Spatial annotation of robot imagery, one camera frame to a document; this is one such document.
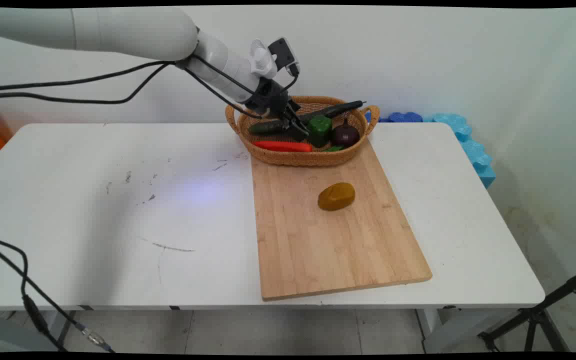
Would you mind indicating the green bell pepper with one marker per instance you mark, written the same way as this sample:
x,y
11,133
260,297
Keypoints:
x,y
320,130

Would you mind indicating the wooden cutting board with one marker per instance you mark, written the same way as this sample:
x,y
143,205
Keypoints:
x,y
333,225

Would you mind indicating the woven wicker basket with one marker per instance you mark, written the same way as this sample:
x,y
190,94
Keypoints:
x,y
302,131

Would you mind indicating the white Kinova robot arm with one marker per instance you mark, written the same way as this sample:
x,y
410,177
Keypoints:
x,y
133,31

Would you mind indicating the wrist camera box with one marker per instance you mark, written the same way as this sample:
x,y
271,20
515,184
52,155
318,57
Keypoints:
x,y
282,54

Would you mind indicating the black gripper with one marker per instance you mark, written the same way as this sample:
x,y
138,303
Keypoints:
x,y
269,99

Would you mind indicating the dark purple onion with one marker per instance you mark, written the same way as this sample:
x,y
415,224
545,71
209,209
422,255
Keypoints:
x,y
345,135

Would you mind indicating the black tripod stand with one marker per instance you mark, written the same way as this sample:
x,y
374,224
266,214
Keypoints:
x,y
543,317

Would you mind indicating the dark green cucumber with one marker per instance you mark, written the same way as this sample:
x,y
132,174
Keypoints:
x,y
268,127

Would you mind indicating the white table leg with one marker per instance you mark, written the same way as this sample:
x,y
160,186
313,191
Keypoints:
x,y
430,325

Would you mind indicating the blue foam mat pieces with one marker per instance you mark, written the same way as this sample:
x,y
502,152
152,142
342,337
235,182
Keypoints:
x,y
468,142

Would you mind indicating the red chili pepper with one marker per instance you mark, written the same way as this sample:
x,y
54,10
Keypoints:
x,y
283,146

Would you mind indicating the brown potato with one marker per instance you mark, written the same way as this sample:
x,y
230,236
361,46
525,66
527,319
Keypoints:
x,y
336,196

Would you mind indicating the small green vegetable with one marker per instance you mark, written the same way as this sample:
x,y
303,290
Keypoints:
x,y
334,148

